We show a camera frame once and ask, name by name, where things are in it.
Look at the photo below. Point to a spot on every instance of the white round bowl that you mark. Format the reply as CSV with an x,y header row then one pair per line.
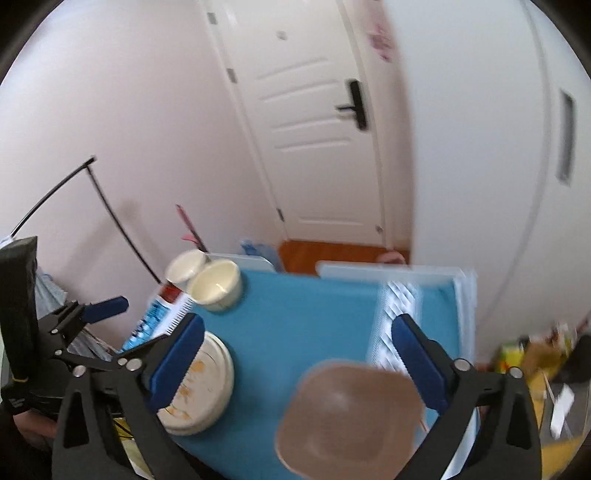
x,y
184,267

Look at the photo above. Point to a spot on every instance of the white panelled door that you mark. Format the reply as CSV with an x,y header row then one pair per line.
x,y
304,161

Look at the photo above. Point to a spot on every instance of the purple wall decoration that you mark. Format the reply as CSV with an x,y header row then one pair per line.
x,y
382,41

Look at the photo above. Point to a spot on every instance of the pink square bowl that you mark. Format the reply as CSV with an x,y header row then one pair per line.
x,y
346,415

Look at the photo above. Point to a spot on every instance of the plain white plate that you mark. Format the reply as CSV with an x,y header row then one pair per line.
x,y
217,417

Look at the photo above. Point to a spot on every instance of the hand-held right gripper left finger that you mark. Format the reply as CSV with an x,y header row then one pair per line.
x,y
178,364

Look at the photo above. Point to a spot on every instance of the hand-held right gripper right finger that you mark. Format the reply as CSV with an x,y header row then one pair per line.
x,y
420,364

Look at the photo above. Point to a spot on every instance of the patterned cream plate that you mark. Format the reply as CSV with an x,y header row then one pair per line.
x,y
207,374

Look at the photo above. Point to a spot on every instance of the white dish rack tray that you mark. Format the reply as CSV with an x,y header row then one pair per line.
x,y
415,277

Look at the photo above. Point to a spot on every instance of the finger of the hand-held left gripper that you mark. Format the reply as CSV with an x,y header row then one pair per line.
x,y
87,359
108,308

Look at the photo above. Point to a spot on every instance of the white wardrobe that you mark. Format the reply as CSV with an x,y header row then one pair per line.
x,y
485,161

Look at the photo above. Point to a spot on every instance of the cream round bowl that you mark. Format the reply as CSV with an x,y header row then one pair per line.
x,y
214,284

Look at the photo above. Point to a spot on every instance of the pink slipper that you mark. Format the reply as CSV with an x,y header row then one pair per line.
x,y
392,257

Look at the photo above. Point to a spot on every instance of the black clothes rack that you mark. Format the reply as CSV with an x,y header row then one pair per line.
x,y
106,207

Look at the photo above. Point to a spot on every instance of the teal patterned tablecloth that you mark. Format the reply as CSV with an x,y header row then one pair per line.
x,y
300,323

